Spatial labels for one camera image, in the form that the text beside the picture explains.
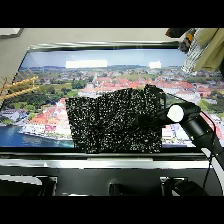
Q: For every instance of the black speckled garment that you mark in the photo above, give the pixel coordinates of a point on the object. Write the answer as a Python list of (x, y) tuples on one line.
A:
[(106, 123)]

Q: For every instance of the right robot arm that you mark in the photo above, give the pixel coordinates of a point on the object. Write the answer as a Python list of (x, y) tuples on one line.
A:
[(200, 130)]

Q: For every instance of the checked shirt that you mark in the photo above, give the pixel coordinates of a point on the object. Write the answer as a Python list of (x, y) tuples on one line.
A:
[(193, 56)]

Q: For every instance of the dark garment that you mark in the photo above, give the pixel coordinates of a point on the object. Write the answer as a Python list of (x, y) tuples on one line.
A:
[(175, 32)]

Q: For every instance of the olive garment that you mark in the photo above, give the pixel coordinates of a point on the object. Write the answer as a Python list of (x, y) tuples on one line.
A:
[(213, 46)]

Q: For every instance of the silver frame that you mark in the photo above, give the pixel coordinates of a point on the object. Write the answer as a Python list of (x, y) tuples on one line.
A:
[(100, 163)]

